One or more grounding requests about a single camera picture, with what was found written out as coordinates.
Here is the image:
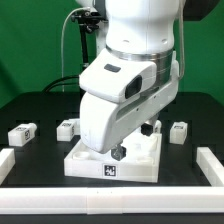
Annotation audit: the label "white left fence piece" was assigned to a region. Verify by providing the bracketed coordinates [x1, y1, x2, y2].
[0, 148, 15, 185]

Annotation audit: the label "white front fence rail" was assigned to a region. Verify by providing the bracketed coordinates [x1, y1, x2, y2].
[0, 187, 224, 215]

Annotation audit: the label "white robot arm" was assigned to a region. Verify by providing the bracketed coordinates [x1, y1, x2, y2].
[79, 0, 220, 160]

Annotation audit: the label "white cable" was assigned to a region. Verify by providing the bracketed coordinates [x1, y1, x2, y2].
[60, 7, 91, 93]

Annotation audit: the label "black cables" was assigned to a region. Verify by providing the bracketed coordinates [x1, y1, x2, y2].
[42, 75, 81, 93]

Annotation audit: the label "white square tabletop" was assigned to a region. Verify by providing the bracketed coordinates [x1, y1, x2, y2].
[64, 132, 162, 183]

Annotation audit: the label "white fence piece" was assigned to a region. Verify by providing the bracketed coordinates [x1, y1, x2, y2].
[196, 147, 224, 187]
[0, 148, 15, 185]

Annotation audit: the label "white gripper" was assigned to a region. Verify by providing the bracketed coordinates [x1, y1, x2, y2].
[80, 61, 179, 161]

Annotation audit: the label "black camera stand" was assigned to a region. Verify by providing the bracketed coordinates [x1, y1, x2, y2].
[71, 8, 104, 70]

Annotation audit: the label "white right fence piece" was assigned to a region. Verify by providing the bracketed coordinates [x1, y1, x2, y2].
[196, 147, 224, 187]

